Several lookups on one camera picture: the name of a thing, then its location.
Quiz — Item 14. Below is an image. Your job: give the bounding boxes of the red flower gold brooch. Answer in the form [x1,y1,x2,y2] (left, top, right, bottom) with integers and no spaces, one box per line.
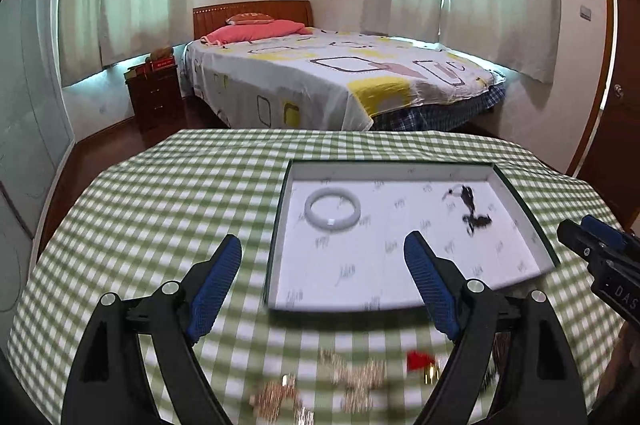
[406,350,440,385]

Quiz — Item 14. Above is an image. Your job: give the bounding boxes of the black cord pendant necklace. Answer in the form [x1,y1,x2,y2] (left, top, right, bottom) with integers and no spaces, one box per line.
[441,184,494,236]

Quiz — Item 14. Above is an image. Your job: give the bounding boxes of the small gold pearl brooch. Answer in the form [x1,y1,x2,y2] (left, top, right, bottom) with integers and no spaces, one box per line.
[250,381,292,423]

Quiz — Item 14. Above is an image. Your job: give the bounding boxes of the white jade bangle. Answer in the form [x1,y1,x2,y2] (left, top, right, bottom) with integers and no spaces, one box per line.
[304,187,361,232]

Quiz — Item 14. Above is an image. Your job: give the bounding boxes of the silver ring ornament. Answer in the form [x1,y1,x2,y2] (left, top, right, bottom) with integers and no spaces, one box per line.
[281,374,314,425]

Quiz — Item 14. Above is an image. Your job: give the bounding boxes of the green jewelry tray box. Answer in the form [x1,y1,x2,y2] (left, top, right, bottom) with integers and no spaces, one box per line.
[265,160,560,315]

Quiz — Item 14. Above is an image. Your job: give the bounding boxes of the person's hand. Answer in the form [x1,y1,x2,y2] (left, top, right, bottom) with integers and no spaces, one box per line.
[597,322,639,403]

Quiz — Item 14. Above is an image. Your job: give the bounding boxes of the brown wooden door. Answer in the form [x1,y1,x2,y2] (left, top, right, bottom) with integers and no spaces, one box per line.
[567,0,639,229]

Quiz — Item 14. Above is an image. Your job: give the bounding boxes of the green white checkered tablecloth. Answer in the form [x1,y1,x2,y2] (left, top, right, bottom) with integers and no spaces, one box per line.
[8,130,615,424]

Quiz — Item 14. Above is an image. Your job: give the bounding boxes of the glass wardrobe door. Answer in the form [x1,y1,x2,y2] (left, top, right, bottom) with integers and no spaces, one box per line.
[1,0,73,350]

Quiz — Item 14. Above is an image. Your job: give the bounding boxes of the dark wooden nightstand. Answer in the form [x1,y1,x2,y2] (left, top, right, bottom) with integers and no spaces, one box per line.
[124,63,184,133]

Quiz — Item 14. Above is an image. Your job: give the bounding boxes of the items on nightstand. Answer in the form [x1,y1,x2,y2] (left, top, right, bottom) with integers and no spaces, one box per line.
[124,47,176,81]

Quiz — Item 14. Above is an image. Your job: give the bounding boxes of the bed with patterned quilt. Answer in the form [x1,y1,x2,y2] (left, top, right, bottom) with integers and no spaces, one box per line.
[180,29,506,132]

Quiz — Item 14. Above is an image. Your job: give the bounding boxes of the wooden headboard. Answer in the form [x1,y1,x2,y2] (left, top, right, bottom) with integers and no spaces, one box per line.
[192,0,314,40]

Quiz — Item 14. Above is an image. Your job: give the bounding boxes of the pink pillow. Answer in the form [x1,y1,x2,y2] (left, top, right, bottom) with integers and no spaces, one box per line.
[200,20,310,46]

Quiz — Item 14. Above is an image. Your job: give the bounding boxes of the orange patterned pillow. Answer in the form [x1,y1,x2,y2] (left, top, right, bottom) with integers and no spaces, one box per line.
[226,12,274,26]

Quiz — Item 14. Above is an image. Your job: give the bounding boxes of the wall light switch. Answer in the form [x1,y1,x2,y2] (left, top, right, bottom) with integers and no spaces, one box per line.
[579,5,592,21]

